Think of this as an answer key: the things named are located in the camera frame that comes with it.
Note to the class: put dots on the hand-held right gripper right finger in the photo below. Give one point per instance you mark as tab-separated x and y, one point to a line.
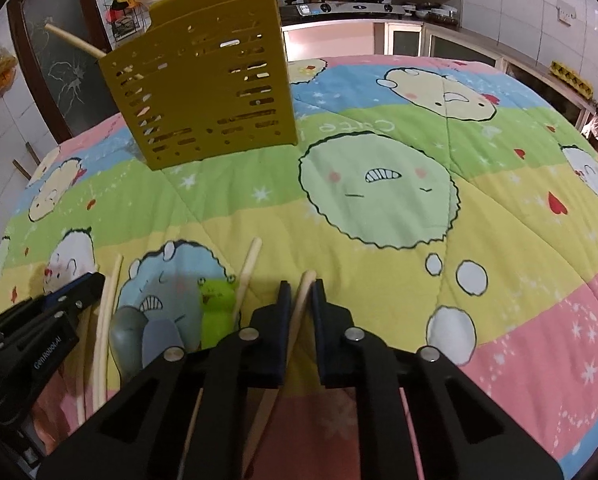
320	310

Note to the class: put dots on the gas stove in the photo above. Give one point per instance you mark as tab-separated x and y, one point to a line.
349	7

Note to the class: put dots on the brown door with glass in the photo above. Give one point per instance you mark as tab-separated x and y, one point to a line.
54	70

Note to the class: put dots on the olive grey spoon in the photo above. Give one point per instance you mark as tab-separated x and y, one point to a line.
126	340

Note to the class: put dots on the light blue spoon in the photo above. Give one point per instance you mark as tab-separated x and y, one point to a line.
161	335

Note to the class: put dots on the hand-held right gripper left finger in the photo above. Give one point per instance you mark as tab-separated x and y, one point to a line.
280	310

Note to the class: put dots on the green frog spoon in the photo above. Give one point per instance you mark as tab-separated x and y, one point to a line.
216	310

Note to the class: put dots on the yellow slotted utensil holder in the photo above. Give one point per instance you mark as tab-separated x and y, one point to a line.
204	85

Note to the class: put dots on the yellow egg carton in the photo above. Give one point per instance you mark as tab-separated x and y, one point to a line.
571	77

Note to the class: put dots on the wall socket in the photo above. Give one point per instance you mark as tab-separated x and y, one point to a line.
566	12

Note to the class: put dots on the pale wooden chopstick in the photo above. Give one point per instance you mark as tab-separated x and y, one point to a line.
304	296
195	410
249	265
82	360
69	36
110	305

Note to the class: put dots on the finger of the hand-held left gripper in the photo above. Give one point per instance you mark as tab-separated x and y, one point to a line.
91	285
58	298

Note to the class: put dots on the cartoon printed blanket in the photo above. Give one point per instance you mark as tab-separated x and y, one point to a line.
429	185

